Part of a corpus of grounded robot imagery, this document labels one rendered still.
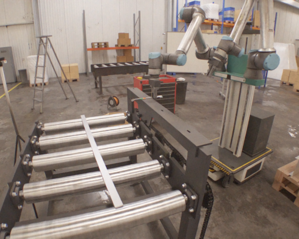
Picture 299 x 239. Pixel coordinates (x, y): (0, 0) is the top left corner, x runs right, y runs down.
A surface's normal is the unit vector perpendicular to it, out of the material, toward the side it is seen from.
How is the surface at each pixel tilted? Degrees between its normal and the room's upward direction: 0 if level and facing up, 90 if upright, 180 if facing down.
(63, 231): 42
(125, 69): 90
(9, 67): 90
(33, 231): 20
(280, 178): 90
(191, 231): 90
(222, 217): 0
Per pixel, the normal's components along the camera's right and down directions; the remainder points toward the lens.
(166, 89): 0.36, 0.36
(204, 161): -0.94, 0.14
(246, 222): 0.00, -0.92
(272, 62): 0.09, 0.46
